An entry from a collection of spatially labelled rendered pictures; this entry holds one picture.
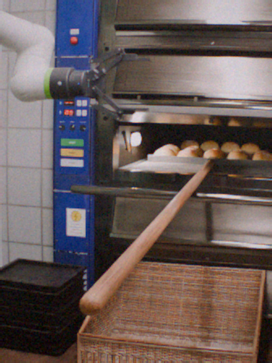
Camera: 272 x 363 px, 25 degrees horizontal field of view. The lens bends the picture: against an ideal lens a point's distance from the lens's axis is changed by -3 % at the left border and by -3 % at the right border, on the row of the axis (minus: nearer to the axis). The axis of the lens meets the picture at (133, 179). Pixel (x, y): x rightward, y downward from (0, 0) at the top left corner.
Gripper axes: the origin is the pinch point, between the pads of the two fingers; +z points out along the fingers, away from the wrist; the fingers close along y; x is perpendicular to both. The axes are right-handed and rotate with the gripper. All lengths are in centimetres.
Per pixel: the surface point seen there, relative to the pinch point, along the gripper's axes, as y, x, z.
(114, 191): 32.6, -17.6, -13.5
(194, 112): 8.1, -40.4, 6.5
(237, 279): 67, -51, 23
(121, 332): 90, -43, -18
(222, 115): 8.8, -40.7, 15.7
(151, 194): 32.6, -17.6, -1.8
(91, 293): 29, 87, 17
